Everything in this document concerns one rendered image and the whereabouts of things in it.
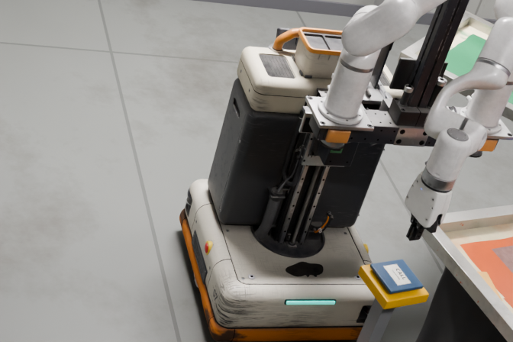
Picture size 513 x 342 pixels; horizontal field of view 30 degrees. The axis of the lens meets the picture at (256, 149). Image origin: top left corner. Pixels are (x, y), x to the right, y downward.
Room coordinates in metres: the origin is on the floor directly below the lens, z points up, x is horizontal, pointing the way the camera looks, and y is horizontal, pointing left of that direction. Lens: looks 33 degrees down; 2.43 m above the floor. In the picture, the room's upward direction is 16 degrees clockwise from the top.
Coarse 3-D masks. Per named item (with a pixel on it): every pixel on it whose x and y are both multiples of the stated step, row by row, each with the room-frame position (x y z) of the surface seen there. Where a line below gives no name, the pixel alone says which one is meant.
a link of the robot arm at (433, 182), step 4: (424, 168) 1.86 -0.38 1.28; (424, 172) 1.85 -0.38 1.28; (424, 176) 1.84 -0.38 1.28; (428, 176) 1.83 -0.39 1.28; (432, 176) 1.83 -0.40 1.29; (424, 180) 1.84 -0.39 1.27; (428, 180) 1.83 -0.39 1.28; (432, 180) 1.82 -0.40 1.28; (436, 180) 1.82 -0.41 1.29; (440, 180) 1.82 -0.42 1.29; (428, 184) 1.83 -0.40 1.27; (432, 184) 1.82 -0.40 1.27; (436, 184) 1.82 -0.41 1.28; (440, 184) 1.82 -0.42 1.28; (444, 184) 1.82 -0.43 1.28; (448, 184) 1.82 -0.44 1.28; (452, 184) 1.83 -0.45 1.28; (436, 188) 1.82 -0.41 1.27; (440, 188) 1.82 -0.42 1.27; (444, 188) 1.82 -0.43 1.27; (448, 188) 1.83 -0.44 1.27; (452, 188) 1.84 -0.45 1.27
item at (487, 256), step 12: (492, 240) 2.14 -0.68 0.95; (504, 240) 2.15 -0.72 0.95; (468, 252) 2.05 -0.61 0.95; (480, 252) 2.07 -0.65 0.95; (492, 252) 2.08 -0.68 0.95; (504, 252) 2.10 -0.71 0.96; (480, 264) 2.02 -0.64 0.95; (492, 264) 2.03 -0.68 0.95; (504, 264) 2.04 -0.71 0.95; (492, 276) 1.98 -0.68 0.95; (504, 276) 1.99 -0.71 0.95; (504, 288) 1.95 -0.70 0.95
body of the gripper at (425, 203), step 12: (420, 180) 1.86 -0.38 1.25; (408, 192) 1.88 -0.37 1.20; (420, 192) 1.85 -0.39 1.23; (432, 192) 1.82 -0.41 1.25; (444, 192) 1.82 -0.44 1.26; (408, 204) 1.86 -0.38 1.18; (420, 204) 1.84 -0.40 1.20; (432, 204) 1.81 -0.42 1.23; (444, 204) 1.82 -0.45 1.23; (420, 216) 1.82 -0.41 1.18; (432, 216) 1.80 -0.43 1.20; (444, 216) 1.82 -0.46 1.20
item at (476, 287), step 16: (480, 208) 2.22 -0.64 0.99; (496, 208) 2.24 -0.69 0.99; (512, 208) 2.26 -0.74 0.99; (448, 224) 2.11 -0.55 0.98; (464, 224) 2.14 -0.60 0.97; (480, 224) 2.18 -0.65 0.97; (496, 224) 2.21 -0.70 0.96; (432, 240) 2.03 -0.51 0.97; (448, 240) 2.03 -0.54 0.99; (448, 256) 1.97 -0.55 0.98; (464, 256) 1.98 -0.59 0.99; (464, 272) 1.92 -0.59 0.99; (464, 288) 1.90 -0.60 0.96; (480, 288) 1.87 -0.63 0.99; (480, 304) 1.85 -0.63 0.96; (496, 304) 1.83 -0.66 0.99; (496, 320) 1.80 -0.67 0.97; (512, 320) 1.79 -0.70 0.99; (512, 336) 1.75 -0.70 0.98
